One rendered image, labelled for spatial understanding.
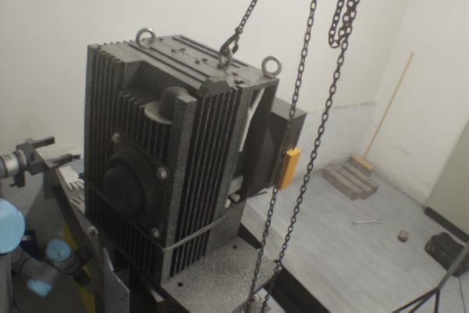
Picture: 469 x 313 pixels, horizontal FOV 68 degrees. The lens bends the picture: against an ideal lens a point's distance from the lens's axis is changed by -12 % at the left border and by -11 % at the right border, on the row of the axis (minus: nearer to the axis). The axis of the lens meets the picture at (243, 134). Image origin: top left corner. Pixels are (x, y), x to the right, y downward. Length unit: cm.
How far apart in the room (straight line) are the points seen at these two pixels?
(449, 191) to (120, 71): 332
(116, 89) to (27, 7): 95
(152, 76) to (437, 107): 330
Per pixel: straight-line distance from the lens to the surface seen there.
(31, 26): 208
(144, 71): 123
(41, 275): 134
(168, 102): 104
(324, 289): 192
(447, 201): 398
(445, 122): 407
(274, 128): 142
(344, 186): 387
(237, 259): 156
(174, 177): 109
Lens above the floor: 201
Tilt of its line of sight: 27 degrees down
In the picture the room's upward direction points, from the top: 14 degrees clockwise
